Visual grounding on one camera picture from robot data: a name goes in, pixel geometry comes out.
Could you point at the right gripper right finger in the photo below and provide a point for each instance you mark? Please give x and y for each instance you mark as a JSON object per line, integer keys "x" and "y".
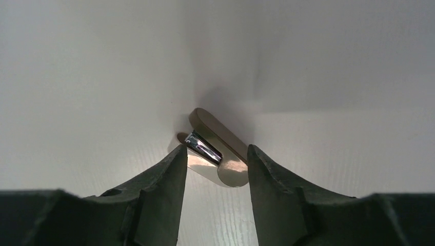
{"x": 289, "y": 210}

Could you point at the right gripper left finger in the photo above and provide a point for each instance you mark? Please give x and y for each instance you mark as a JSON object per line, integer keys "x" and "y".
{"x": 145, "y": 210}

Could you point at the silver staple strip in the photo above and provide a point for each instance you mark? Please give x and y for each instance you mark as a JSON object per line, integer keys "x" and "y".
{"x": 201, "y": 146}

